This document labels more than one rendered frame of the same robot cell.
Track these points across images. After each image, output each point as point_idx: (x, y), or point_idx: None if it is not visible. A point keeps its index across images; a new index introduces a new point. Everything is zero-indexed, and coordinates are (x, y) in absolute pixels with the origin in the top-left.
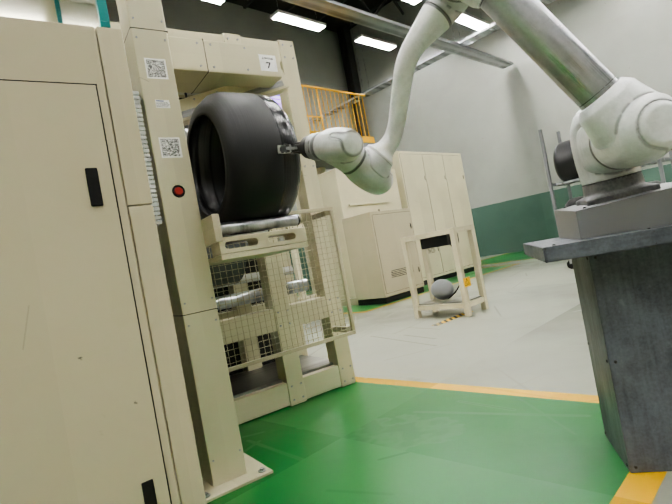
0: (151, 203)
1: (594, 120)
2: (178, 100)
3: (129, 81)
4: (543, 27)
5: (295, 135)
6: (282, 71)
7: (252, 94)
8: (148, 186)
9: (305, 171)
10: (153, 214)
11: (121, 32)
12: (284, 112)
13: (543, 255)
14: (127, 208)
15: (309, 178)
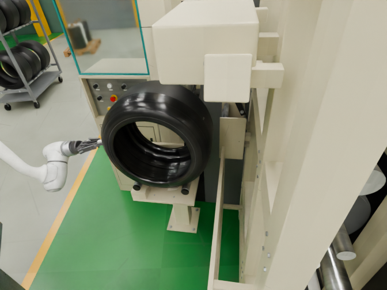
0: (94, 118)
1: None
2: (150, 77)
3: (83, 90)
4: None
5: (103, 143)
6: (204, 61)
7: (119, 99)
8: (92, 114)
9: (262, 253)
10: (94, 120)
11: (78, 76)
12: (103, 125)
13: (0, 224)
14: (98, 115)
15: (261, 266)
